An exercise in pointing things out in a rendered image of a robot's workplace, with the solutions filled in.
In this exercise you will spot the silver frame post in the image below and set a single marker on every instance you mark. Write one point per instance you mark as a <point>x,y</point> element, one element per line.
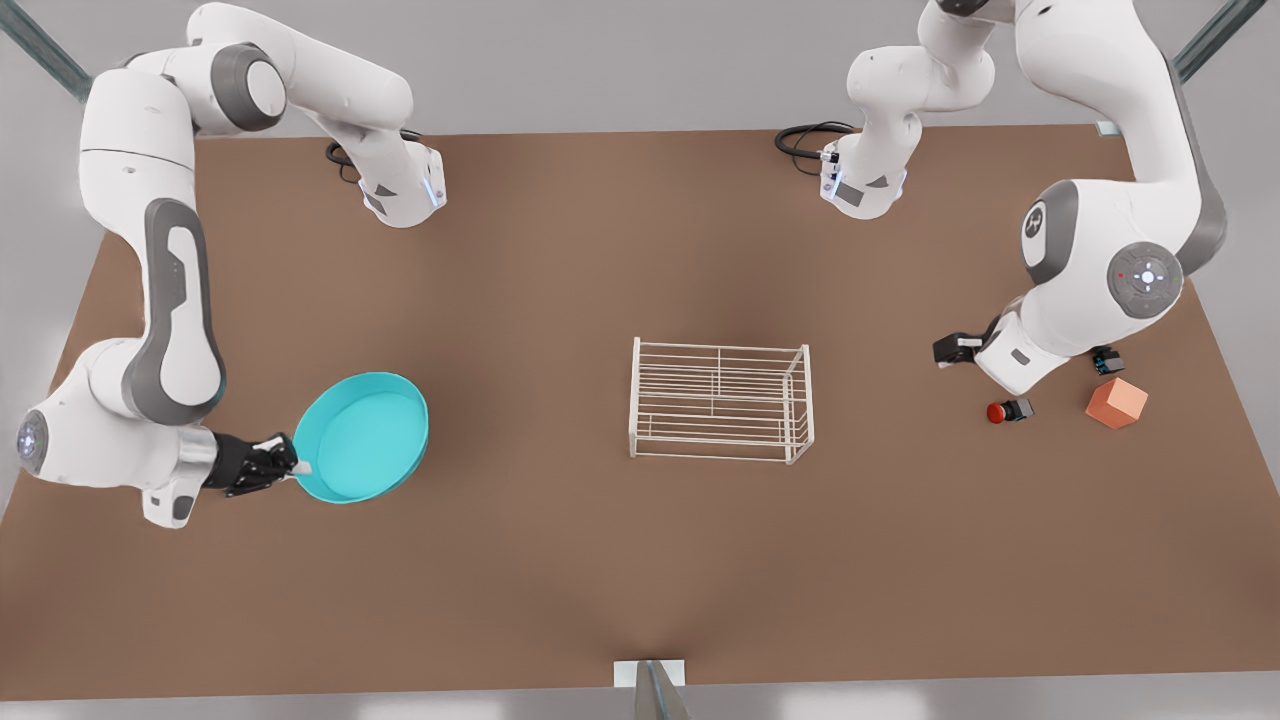
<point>45,50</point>
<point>1215,38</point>
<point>655,690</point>

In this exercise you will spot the red button switch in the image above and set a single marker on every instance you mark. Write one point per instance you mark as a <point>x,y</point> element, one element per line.
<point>1008,411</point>

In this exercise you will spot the orange cube block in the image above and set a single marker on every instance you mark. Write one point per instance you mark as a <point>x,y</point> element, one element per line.
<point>1116,404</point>

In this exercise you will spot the black blue small switch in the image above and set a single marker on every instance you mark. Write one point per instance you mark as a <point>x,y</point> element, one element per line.
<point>1107,361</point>

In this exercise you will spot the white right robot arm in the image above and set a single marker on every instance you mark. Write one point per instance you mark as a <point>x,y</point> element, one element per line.
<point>170,270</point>

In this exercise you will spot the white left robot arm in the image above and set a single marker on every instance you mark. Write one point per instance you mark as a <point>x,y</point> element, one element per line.
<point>1120,200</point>

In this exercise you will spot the teal round plate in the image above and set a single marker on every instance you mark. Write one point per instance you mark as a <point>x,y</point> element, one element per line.
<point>365,440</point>

